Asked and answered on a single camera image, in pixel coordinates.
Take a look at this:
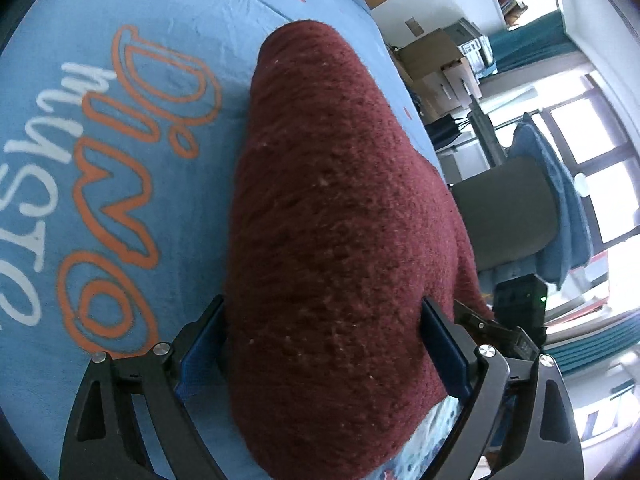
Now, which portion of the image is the maroon knit sweater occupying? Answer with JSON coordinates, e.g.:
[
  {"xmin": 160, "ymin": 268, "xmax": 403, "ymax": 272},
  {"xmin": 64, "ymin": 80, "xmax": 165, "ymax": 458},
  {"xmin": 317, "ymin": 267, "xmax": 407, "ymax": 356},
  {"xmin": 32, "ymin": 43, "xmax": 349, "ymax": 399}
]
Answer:
[{"xmin": 222, "ymin": 19, "xmax": 496, "ymax": 480}]

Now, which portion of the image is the blue dinosaur print bedsheet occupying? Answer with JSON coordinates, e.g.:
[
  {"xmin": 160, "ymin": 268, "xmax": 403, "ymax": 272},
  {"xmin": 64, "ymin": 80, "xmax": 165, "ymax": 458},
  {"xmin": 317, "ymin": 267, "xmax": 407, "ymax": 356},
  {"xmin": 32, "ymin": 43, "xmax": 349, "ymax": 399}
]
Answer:
[{"xmin": 0, "ymin": 0, "xmax": 501, "ymax": 480}]

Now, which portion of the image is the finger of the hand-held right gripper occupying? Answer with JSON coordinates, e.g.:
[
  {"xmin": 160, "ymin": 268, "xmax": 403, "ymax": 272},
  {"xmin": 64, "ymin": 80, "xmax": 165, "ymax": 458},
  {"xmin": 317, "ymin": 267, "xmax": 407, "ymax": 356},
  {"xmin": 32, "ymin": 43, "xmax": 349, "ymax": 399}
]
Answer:
[{"xmin": 452, "ymin": 300, "xmax": 526, "ymax": 356}]

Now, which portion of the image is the blue towel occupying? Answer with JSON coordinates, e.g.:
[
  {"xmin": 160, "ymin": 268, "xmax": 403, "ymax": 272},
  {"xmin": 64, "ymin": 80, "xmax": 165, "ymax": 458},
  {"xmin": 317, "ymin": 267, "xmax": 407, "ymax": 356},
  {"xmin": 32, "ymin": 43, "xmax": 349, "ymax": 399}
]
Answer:
[{"xmin": 510, "ymin": 120, "xmax": 594, "ymax": 288}]

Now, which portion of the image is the black bag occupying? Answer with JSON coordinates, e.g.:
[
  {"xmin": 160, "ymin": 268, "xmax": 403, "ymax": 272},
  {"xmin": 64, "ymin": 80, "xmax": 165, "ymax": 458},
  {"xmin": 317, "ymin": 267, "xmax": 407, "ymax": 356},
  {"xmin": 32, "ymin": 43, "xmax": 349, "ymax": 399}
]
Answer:
[{"xmin": 427, "ymin": 114, "xmax": 474, "ymax": 152}]

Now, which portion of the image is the small cardboard box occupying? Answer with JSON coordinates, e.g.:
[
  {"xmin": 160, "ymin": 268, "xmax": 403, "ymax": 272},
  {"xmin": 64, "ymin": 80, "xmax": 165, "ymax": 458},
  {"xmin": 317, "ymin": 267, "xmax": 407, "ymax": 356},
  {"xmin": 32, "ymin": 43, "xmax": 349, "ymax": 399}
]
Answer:
[{"xmin": 440, "ymin": 57, "xmax": 484, "ymax": 111}]

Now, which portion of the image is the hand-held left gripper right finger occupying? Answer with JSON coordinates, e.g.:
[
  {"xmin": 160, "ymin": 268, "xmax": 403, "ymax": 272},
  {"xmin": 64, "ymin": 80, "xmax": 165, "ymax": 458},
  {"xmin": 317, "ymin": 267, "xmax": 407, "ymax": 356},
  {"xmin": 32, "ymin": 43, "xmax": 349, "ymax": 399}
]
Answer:
[{"xmin": 420, "ymin": 296, "xmax": 586, "ymax": 480}]

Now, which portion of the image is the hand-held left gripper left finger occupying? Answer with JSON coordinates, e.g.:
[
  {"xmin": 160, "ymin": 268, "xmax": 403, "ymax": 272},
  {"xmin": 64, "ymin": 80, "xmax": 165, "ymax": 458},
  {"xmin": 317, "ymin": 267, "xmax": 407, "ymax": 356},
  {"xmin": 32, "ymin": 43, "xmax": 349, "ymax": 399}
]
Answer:
[{"xmin": 59, "ymin": 294, "xmax": 231, "ymax": 480}]

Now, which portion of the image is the large cardboard box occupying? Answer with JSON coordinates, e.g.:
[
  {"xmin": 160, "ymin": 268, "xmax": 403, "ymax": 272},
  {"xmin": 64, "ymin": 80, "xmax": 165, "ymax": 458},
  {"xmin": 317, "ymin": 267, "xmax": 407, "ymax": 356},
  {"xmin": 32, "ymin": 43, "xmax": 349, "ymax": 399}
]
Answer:
[{"xmin": 397, "ymin": 29, "xmax": 467, "ymax": 83}]

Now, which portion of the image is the grey chair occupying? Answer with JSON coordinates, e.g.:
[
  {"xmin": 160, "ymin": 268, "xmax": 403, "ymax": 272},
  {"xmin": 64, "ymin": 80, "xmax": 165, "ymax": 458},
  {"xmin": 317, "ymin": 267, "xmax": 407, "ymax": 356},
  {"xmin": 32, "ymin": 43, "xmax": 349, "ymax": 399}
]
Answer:
[{"xmin": 450, "ymin": 156, "xmax": 559, "ymax": 272}]

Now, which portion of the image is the window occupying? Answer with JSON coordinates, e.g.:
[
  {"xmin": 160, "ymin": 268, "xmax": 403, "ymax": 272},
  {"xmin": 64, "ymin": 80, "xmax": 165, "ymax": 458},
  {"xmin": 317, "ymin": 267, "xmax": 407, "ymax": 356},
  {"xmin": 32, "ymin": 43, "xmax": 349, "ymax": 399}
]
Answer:
[{"xmin": 480, "ymin": 70, "xmax": 640, "ymax": 261}]

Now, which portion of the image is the teal curtain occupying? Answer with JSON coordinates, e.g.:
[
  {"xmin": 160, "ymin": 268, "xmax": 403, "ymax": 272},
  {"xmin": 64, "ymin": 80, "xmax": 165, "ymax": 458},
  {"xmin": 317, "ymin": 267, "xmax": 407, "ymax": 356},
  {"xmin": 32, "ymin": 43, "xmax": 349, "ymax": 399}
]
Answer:
[{"xmin": 487, "ymin": 10, "xmax": 576, "ymax": 72}]

